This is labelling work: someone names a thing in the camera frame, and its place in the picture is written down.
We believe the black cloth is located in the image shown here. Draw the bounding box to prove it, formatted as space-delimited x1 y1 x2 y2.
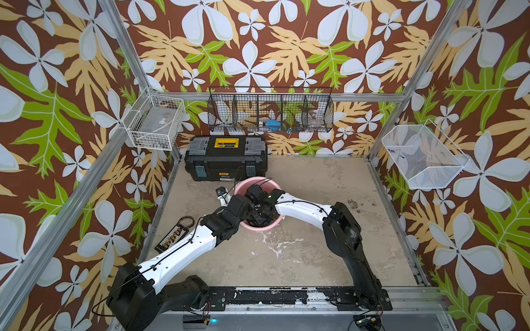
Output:
247 206 280 228

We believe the pink plastic bucket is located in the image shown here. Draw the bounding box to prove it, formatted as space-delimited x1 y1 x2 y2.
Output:
235 177 285 233

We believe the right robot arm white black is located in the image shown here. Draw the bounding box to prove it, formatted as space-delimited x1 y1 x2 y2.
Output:
240 183 386 310

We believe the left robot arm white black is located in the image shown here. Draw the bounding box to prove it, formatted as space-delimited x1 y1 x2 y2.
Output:
105 194 254 330

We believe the black yellow toolbox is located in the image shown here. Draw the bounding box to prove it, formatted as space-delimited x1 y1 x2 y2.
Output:
184 136 268 181

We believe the black screwdriver bit case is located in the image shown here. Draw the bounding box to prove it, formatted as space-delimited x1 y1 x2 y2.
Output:
155 216 195 254

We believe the blue item in basket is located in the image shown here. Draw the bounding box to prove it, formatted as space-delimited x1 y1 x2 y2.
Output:
266 119 281 130

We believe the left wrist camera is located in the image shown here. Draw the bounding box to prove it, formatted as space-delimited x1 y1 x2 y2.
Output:
216 186 231 206

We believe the black wire basket rear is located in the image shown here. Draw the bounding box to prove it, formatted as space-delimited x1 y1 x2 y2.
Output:
206 86 335 133

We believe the white wire basket left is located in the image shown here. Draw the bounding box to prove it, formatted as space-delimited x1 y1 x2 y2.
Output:
124 88 186 151

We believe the white wire basket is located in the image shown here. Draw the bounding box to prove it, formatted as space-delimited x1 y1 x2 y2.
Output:
124 88 186 151
382 120 471 190

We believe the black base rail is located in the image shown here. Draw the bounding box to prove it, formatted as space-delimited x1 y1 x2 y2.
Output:
208 286 393 312

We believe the white wire basket right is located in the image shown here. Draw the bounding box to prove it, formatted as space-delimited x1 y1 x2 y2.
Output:
382 120 471 190

